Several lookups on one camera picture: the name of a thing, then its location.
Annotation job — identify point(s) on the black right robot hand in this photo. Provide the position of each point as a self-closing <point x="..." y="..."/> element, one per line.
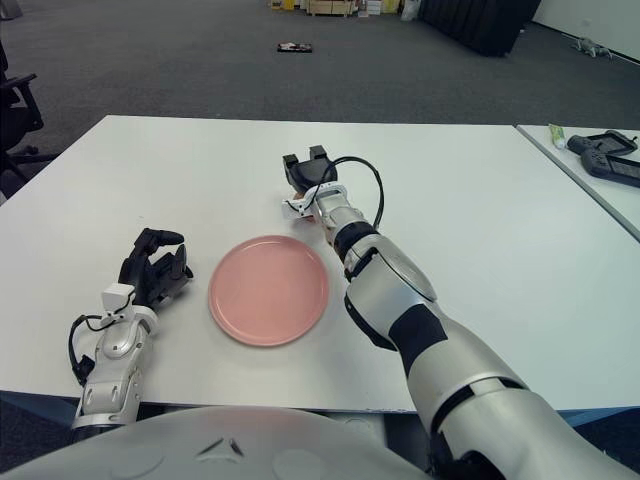
<point x="312" y="175"/>

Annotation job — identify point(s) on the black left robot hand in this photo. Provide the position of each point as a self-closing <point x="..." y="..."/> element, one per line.
<point x="142" y="274"/>

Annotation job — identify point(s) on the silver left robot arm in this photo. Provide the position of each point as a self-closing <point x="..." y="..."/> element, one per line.
<point x="115" y="347"/>

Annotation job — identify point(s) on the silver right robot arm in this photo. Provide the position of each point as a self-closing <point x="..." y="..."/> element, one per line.
<point x="390" y="280"/>

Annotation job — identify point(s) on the pink round plate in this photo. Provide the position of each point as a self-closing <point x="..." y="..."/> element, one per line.
<point x="269" y="290"/>

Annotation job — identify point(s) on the flat black floor object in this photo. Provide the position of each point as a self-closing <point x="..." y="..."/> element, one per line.
<point x="295" y="48"/>

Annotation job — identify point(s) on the wooden pallet crate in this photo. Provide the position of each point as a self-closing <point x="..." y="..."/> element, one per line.
<point x="330" y="7"/>

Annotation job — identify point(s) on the yellow cardboard box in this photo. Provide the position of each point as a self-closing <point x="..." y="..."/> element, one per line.
<point x="282" y="4"/>

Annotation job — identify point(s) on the grey robot torso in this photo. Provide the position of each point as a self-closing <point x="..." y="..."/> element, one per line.
<point x="200" y="440"/>

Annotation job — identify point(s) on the stack of white boxes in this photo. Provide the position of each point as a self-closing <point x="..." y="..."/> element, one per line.
<point x="372" y="6"/>

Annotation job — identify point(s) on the white plastic bag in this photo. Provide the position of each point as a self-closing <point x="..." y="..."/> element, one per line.
<point x="411" y="10"/>

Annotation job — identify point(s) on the black office chair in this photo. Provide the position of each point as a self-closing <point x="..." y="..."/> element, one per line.
<point x="15" y="120"/>

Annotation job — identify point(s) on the black curtain partition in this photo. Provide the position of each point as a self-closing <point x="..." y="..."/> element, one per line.
<point x="480" y="22"/>

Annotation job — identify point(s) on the green white tube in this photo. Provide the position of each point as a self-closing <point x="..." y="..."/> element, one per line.
<point x="557" y="135"/>

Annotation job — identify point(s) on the black handheld controller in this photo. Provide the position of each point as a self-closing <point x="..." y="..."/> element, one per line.
<point x="602" y="143"/>
<point x="622" y="169"/>

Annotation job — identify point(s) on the grey quadruped robot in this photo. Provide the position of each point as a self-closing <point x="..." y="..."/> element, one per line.
<point x="590" y="46"/>

